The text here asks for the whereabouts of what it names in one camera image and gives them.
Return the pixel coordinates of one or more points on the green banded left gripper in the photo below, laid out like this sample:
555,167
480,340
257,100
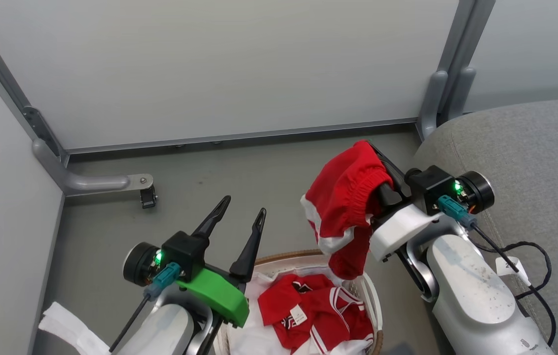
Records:
219,296

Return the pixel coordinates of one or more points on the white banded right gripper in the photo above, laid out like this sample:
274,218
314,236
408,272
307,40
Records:
402,229

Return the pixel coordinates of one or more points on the red shorts with white trim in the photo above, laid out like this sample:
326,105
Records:
343,197

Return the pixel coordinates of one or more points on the red and white jersey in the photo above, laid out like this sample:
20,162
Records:
318,305

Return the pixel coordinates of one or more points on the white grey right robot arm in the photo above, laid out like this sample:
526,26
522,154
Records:
466,296

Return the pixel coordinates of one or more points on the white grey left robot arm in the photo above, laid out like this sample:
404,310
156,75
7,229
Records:
165,330

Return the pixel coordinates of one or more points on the white laundry basket brown rim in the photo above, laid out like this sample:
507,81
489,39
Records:
283,257

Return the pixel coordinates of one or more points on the white basket liner cloth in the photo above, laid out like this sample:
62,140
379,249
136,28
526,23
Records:
246,340

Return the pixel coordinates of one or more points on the black caster wheel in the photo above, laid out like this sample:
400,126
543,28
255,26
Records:
148,198

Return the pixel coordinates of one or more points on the grey fabric sofa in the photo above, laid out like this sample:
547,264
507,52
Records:
545,158

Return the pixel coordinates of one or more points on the white fabric strip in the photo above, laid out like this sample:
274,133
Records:
66,328

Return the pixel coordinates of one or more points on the grey partition bottom rail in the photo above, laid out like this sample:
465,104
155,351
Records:
239,137

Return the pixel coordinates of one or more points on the grey double partition post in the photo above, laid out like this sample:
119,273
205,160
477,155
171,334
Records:
449,74

